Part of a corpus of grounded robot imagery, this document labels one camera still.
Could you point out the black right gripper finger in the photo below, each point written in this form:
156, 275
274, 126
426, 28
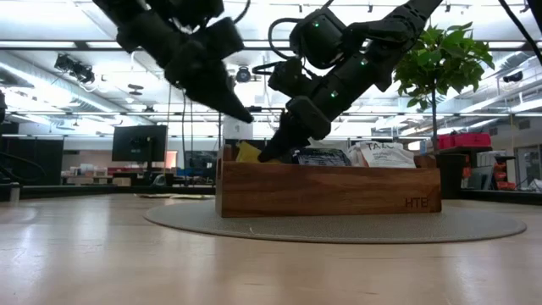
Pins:
292, 135
269, 153

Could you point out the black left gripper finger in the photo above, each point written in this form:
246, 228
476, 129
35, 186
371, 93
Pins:
214, 103
233, 101

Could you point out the dark blue tea packet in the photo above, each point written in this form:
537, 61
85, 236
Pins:
322, 157

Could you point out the orange white tea packet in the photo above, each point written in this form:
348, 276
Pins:
355, 157
387, 156

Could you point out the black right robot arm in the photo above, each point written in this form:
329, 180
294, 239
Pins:
394, 29

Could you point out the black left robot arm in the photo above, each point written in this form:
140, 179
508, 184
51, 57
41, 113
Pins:
139, 29

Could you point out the wooden tea organizer box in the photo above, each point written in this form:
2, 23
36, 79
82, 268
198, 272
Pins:
330, 190

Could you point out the black computer monitor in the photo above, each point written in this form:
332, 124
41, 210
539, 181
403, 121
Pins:
139, 144

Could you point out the round grey mat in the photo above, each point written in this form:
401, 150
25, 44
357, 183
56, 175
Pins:
339, 229

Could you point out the green leafy plant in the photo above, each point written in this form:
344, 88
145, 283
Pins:
444, 55

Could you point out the red storage bins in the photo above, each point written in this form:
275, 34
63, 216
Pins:
466, 141

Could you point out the black plant pot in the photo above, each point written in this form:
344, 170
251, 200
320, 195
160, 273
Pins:
451, 175

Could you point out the small black ceiling spotlight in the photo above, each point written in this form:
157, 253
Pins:
513, 76

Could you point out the shelf cart with grey bins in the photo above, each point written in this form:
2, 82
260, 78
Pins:
501, 173

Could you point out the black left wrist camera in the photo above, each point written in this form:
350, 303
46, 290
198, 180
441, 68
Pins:
222, 38

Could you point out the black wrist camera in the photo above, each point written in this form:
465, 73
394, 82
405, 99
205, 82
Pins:
288, 78
222, 38

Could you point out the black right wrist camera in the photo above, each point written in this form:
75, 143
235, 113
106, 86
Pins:
288, 78

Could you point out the black aluminium table frame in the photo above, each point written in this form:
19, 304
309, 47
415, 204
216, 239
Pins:
84, 191

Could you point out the large black partition wall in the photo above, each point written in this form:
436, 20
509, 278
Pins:
34, 161

